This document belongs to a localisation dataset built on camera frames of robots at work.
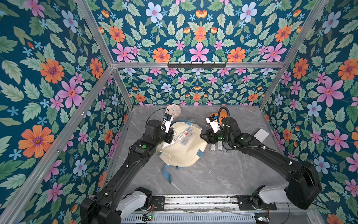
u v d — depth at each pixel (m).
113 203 0.45
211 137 0.69
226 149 0.92
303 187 0.40
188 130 0.99
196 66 0.93
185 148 0.93
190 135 0.99
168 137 0.68
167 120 0.64
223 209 0.72
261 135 0.96
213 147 0.93
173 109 1.15
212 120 0.69
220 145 0.68
